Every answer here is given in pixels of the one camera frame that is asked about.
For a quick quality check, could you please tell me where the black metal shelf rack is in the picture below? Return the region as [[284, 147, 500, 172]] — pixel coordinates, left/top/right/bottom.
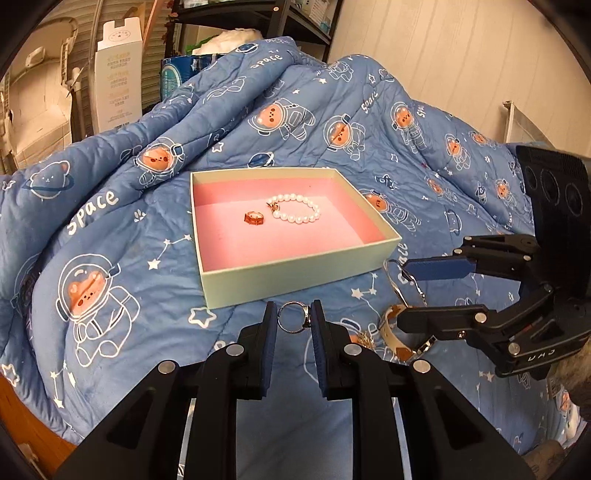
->
[[168, 0, 345, 62]]

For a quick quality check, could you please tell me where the silver ring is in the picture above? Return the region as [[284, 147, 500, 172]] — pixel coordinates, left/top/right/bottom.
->
[[277, 302, 311, 334]]

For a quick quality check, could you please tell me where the white stuffing bag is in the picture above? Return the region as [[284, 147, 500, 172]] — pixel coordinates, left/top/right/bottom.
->
[[196, 28, 265, 56]]

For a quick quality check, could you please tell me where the person's right forearm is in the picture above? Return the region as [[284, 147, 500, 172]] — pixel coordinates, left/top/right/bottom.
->
[[551, 344, 591, 422]]

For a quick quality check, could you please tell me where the grey louvered closet door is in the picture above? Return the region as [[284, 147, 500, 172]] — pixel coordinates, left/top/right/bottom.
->
[[37, 0, 185, 114]]

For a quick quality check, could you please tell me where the white baby high chair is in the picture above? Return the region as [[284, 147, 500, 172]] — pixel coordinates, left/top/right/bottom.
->
[[0, 17, 82, 174]]

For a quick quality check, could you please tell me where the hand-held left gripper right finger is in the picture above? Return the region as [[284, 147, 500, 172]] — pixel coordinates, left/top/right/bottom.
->
[[305, 299, 539, 480]]

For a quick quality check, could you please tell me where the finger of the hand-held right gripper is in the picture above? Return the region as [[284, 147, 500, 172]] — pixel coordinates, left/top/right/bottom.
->
[[403, 234, 542, 283], [397, 282, 556, 352]]

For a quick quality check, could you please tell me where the pink paper roll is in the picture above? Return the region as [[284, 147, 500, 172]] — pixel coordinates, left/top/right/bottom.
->
[[143, 0, 170, 40]]

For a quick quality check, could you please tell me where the blue tissue package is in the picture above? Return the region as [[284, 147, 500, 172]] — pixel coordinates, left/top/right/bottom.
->
[[161, 52, 227, 100]]

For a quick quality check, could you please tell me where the wristwatch with beige strap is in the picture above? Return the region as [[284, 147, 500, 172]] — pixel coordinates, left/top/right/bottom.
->
[[379, 304, 439, 364]]

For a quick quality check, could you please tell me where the blue space printed blanket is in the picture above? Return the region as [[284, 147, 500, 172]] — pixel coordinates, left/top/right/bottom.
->
[[0, 37, 591, 480]]

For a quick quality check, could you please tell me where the white pearl bracelet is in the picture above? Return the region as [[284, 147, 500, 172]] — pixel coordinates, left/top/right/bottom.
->
[[265, 193, 322, 226]]

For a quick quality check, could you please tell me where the tall white carton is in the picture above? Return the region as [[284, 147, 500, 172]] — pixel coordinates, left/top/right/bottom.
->
[[88, 18, 145, 137]]

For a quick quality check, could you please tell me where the pale green jewelry box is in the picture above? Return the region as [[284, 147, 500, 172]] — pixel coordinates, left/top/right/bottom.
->
[[190, 167, 402, 311]]

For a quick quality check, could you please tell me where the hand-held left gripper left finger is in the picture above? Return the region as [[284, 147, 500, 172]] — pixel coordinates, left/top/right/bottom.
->
[[55, 301, 278, 480]]

